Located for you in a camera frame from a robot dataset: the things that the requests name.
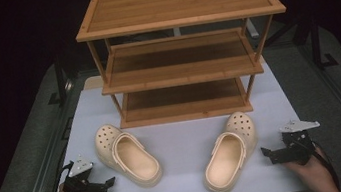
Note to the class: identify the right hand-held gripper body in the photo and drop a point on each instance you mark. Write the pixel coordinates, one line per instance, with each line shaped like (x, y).
(296, 145)

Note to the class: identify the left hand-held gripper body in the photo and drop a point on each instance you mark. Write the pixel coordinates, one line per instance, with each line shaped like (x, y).
(78, 186)

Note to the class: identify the cream foam clog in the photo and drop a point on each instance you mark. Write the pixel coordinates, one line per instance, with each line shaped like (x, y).
(133, 160)
(227, 163)

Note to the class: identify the three-tier wooden shoe rack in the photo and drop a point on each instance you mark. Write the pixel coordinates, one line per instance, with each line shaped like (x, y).
(176, 6)

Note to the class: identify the person's right hand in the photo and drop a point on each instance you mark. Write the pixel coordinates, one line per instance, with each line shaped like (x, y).
(314, 175)

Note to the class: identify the black metal stand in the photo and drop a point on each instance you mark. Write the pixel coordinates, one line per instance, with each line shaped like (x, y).
(318, 45)
(60, 81)

